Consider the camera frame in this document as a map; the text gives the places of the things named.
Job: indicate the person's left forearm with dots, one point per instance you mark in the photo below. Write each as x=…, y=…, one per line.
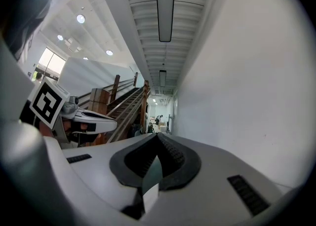
x=46, y=130

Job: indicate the ceiling air vent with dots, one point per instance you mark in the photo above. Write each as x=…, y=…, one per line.
x=74, y=45

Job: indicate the cardboard boxes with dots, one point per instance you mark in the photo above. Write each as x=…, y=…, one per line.
x=162, y=126

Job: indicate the person's black top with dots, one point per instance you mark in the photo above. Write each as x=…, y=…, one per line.
x=29, y=10

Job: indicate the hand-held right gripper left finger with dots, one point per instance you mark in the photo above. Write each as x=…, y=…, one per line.
x=98, y=165

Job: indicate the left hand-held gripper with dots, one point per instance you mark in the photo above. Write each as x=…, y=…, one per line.
x=47, y=101

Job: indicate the glass entrance door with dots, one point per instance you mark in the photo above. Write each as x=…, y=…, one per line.
x=50, y=63

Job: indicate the long ceiling light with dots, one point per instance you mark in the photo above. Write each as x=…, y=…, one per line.
x=166, y=5
x=162, y=78

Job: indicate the person's left hand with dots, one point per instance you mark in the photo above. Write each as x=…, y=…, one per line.
x=67, y=126

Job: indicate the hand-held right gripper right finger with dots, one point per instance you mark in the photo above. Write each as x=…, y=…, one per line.
x=217, y=170

